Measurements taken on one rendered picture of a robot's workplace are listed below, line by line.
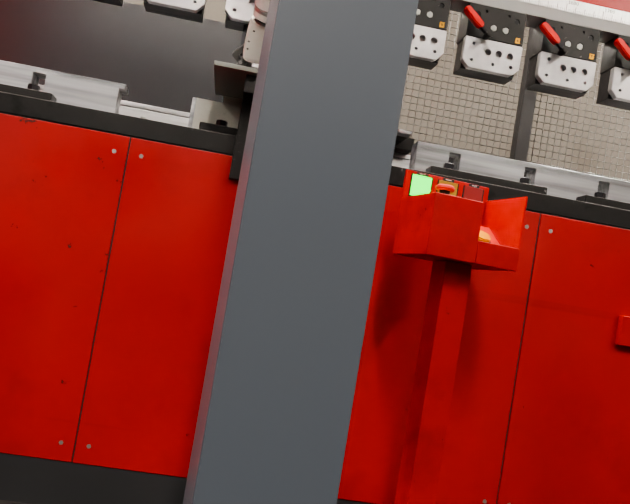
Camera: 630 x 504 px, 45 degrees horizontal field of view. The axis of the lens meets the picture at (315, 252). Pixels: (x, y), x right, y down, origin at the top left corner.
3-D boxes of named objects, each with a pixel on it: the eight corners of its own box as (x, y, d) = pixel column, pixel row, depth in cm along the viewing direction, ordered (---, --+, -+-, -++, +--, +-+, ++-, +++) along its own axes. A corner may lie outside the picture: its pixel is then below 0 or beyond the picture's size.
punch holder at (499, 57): (461, 65, 192) (471, 1, 193) (451, 74, 200) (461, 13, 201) (518, 77, 194) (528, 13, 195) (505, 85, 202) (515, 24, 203)
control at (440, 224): (426, 254, 145) (441, 160, 146) (391, 253, 160) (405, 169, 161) (516, 271, 151) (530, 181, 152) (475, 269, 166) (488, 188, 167)
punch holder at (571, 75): (536, 80, 194) (546, 17, 195) (523, 89, 203) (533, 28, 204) (592, 92, 196) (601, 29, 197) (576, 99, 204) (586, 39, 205)
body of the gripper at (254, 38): (294, 14, 175) (285, 59, 182) (250, 5, 174) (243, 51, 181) (293, 27, 169) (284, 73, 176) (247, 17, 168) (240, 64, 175)
